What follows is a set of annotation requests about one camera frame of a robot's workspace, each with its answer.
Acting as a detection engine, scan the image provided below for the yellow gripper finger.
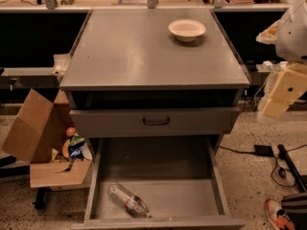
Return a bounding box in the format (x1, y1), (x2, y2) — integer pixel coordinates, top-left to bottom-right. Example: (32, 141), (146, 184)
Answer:
(257, 63), (307, 124)
(256, 20), (279, 44)

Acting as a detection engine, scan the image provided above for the orange white sneaker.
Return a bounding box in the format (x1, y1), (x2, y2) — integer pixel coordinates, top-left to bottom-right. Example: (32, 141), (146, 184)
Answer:
(264, 199), (295, 230)

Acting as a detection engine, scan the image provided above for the colourful snack bag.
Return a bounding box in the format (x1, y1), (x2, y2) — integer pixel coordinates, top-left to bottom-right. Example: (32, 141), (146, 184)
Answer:
(68, 133), (85, 159)

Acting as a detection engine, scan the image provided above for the orange ball in box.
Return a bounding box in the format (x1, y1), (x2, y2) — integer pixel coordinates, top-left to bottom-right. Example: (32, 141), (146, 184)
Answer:
(66, 127), (77, 137)

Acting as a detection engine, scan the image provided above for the closed upper grey drawer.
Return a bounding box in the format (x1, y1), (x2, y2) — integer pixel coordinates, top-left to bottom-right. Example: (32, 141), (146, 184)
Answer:
(70, 107), (240, 138)

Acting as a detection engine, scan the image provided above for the grey metal drawer cabinet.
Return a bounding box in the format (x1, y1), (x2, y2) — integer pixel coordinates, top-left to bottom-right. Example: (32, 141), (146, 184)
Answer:
(59, 7), (251, 142)

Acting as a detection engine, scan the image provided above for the open cardboard box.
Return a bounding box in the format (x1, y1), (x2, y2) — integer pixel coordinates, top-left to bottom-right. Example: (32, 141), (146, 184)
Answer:
(2, 89), (92, 191)

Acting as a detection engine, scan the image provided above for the black equipment leg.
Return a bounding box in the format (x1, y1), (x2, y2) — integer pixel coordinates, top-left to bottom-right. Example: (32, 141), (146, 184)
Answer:
(277, 145), (307, 193)

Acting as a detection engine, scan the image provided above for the black drawer handle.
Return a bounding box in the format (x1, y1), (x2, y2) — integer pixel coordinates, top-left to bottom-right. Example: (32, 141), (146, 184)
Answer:
(142, 117), (171, 126)

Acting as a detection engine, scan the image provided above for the open lower grey drawer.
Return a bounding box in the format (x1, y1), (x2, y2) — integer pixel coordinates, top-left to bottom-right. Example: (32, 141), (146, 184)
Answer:
(71, 136), (245, 230)

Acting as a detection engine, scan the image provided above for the clear plastic water bottle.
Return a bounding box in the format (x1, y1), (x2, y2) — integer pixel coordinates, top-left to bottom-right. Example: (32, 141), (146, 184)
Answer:
(107, 182), (151, 218)

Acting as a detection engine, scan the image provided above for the white power strip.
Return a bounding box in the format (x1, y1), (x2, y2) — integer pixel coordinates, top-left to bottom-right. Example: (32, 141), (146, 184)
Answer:
(261, 60), (288, 71)

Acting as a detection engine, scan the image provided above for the black power adapter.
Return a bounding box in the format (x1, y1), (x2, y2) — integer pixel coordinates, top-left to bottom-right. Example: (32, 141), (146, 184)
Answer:
(254, 145), (274, 157)

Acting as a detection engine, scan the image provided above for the black floor cable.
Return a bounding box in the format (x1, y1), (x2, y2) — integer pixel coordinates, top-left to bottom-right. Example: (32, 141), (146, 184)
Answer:
(219, 143), (307, 188)

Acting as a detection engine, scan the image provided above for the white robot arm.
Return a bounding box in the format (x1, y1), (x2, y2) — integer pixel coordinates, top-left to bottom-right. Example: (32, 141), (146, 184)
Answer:
(256, 0), (307, 124)

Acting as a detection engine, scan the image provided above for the white paper bowl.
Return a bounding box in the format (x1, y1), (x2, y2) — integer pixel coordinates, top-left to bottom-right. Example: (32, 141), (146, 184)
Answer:
(168, 19), (206, 42)

